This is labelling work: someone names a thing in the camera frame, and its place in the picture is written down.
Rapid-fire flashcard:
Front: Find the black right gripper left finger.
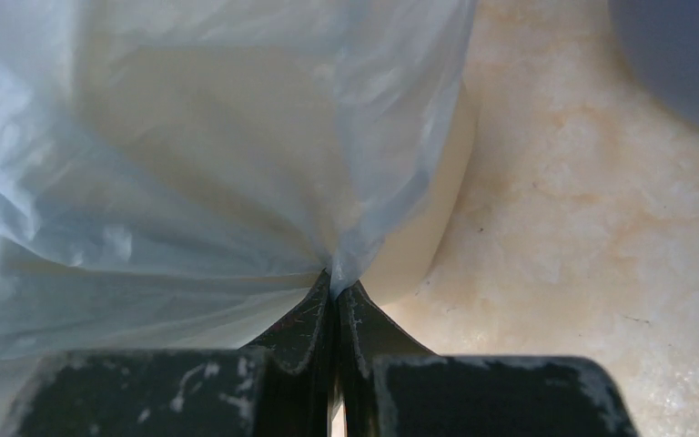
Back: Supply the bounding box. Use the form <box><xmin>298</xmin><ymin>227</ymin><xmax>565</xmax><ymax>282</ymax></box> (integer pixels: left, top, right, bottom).
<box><xmin>0</xmin><ymin>273</ymin><xmax>333</xmax><ymax>436</ymax></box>

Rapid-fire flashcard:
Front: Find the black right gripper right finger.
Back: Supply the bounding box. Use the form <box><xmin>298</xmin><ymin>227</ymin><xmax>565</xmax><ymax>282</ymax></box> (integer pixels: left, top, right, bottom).
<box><xmin>335</xmin><ymin>284</ymin><xmax>637</xmax><ymax>436</ymax></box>

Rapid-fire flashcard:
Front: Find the beige plastic trash bin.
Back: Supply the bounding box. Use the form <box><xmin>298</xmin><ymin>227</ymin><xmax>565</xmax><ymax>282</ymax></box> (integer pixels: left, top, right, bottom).
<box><xmin>72</xmin><ymin>36</ymin><xmax>481</xmax><ymax>308</ymax></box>

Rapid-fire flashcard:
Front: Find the light blue trash bag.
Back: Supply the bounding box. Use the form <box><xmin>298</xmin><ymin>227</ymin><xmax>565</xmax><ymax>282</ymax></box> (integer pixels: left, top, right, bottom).
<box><xmin>0</xmin><ymin>1</ymin><xmax>476</xmax><ymax>425</ymax></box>

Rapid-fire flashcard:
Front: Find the blue plastic trash bin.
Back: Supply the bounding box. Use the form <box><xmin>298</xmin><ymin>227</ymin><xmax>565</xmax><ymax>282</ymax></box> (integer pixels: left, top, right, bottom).
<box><xmin>608</xmin><ymin>0</ymin><xmax>699</xmax><ymax>127</ymax></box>

